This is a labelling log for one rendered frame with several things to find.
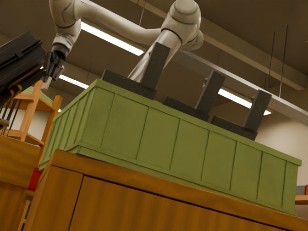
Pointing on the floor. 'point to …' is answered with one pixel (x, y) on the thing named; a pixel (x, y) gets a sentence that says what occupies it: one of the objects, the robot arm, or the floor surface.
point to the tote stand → (137, 202)
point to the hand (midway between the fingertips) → (46, 83)
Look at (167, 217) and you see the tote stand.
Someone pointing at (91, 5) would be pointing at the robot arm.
